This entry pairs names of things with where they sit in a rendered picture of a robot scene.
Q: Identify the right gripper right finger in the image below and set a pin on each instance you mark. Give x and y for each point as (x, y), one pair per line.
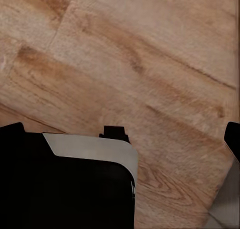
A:
(232, 138)

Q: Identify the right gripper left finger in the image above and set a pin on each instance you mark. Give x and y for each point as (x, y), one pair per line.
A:
(12, 138)

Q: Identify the stairs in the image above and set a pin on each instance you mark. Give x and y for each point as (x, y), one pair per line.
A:
(226, 205)

